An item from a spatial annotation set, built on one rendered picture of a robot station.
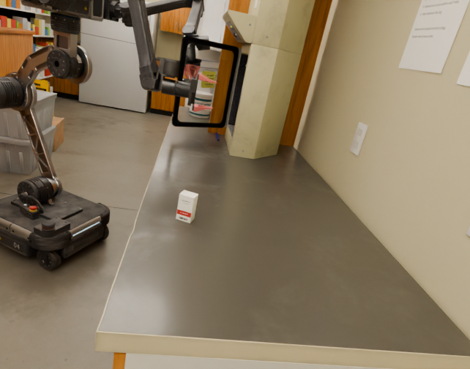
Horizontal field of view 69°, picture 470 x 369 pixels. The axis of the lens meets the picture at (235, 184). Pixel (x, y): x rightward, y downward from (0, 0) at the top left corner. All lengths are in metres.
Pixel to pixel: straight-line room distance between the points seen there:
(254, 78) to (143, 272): 0.99
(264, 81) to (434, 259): 0.92
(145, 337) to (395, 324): 0.48
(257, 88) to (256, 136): 0.20
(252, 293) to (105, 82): 6.04
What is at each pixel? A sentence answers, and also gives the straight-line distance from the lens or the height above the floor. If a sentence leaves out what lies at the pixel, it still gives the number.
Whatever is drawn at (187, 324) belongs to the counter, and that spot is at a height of 0.94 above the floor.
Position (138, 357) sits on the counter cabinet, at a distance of 0.64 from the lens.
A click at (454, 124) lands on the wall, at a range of 1.01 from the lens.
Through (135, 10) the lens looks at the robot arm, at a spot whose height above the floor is 1.44.
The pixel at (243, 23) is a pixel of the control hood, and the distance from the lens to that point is 1.47.
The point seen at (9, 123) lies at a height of 0.45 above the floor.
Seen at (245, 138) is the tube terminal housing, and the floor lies 1.03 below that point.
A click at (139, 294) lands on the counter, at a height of 0.94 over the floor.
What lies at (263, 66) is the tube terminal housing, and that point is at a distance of 1.48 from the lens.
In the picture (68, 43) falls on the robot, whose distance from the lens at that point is 2.06.
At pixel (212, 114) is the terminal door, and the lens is 1.75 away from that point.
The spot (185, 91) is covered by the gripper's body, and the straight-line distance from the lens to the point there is 1.35.
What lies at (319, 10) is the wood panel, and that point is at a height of 1.63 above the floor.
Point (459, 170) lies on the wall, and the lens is 0.96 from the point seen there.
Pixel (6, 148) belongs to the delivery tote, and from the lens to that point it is 3.52.
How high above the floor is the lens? 1.38
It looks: 21 degrees down
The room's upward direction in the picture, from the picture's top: 12 degrees clockwise
